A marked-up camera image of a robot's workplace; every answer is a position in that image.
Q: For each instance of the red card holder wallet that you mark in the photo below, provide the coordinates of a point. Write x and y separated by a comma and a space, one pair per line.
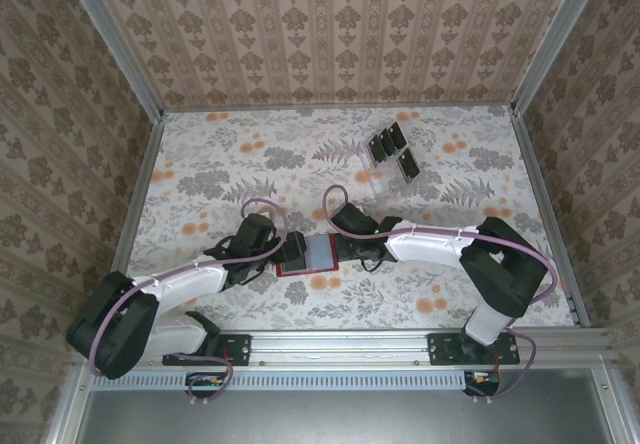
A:
320, 254

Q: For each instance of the clear acrylic card rack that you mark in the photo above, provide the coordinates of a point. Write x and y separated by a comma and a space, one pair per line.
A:
382, 181

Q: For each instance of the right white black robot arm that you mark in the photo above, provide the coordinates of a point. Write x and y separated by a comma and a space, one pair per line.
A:
430, 246

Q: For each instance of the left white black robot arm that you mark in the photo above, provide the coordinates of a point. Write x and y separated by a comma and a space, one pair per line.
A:
185, 279

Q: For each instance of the floral patterned table cover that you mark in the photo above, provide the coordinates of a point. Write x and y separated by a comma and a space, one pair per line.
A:
225, 134

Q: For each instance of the grey metal sheet panel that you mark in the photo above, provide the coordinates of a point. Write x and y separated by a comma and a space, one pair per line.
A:
350, 419

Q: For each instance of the aluminium mounting rail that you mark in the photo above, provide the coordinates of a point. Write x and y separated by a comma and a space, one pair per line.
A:
340, 346

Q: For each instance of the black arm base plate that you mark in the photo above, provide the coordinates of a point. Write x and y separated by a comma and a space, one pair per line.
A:
442, 350
239, 350

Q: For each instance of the aluminium table side rail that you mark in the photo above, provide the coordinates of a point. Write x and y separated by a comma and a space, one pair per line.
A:
141, 184
540, 189

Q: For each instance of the aluminium lower frame bar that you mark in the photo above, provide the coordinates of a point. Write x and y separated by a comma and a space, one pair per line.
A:
70, 414
607, 414

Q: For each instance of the aluminium frame post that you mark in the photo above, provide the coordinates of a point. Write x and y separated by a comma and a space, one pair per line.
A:
116, 39
556, 39

